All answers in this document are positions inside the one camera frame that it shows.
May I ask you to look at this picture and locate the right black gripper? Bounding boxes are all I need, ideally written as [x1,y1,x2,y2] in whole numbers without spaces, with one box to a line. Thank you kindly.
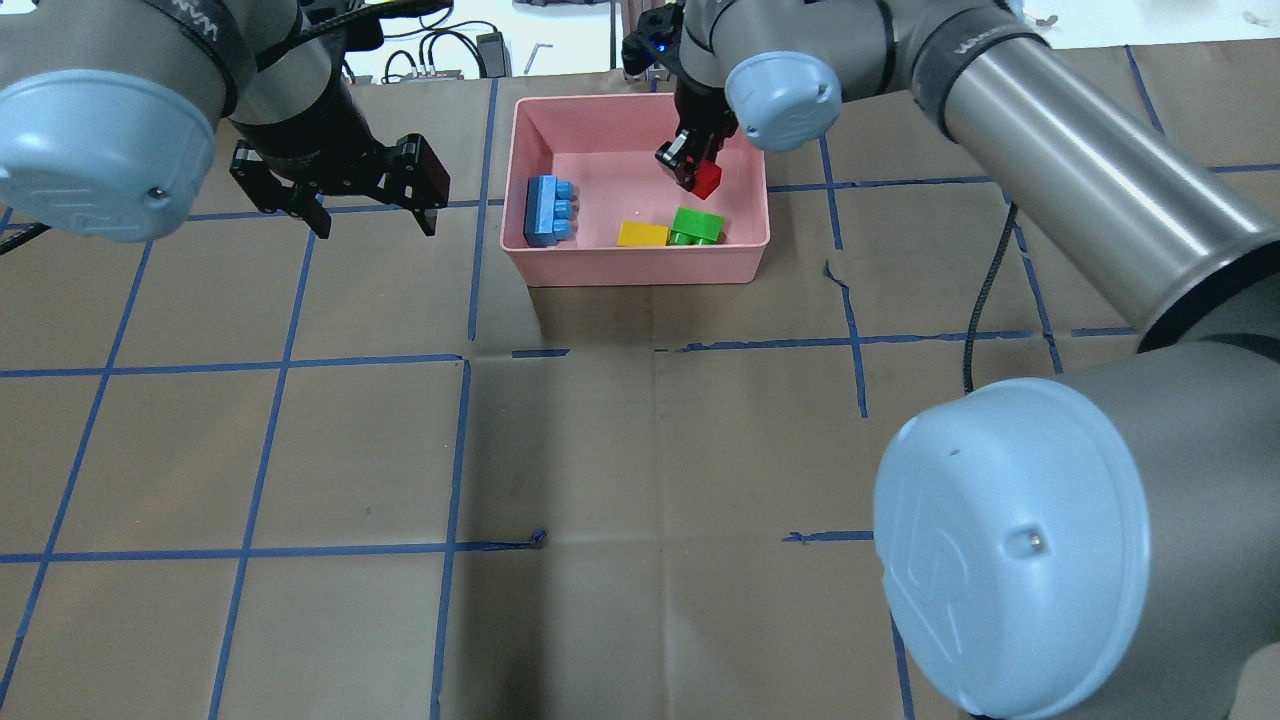
[655,79,739,191]

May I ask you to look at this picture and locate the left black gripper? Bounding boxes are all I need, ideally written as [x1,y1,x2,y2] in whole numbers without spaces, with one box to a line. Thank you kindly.
[229,67,451,240]

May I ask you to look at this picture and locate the red toy block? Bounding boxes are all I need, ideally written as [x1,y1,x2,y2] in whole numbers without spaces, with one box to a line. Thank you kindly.
[687,160,722,200]

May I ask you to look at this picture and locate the green toy block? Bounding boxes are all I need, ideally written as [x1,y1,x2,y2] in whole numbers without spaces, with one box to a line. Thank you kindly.
[668,206,724,246]

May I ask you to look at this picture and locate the pink plastic box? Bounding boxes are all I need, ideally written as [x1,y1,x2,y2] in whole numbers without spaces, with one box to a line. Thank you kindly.
[500,94,771,287]

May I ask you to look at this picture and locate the yellow toy block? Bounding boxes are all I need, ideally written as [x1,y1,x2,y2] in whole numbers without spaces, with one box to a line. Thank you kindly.
[616,222,669,249]

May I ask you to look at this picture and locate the blue toy block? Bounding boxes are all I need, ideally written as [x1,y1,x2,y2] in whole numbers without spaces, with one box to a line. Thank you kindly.
[524,174,579,249]

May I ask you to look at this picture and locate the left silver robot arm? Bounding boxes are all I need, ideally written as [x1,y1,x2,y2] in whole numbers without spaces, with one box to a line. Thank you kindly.
[1,1,451,252]

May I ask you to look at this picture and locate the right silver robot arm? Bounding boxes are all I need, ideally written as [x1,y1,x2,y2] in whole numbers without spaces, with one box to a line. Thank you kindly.
[625,1,1277,719]

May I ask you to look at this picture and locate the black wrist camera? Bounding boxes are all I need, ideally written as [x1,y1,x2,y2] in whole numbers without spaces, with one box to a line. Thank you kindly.
[620,1,685,78]

